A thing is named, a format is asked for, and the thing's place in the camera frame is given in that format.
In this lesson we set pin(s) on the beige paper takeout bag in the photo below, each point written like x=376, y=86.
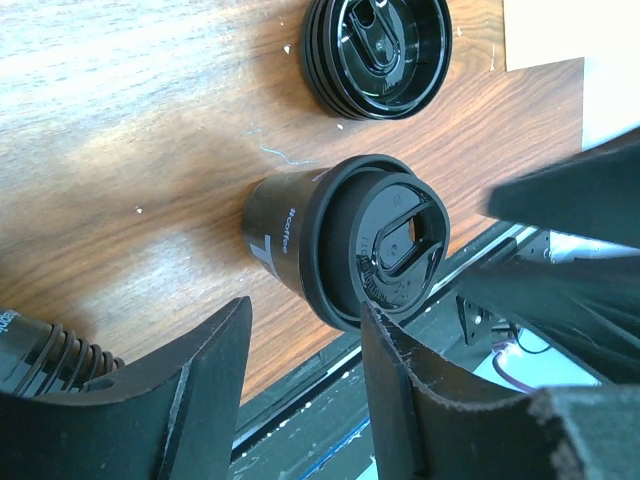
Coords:
x=544, y=32

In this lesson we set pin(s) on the stack of black cups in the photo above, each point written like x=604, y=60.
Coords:
x=39, y=358

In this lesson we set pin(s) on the black coffee cup lid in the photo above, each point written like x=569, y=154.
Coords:
x=372, y=232

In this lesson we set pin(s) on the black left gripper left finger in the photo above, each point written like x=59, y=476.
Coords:
x=169, y=415

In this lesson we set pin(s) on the black takeout coffee cup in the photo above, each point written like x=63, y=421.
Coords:
x=271, y=222

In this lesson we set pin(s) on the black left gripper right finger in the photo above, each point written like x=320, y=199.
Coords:
x=432, y=419

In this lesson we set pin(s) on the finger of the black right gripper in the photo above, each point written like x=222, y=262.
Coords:
x=588, y=308
x=592, y=194

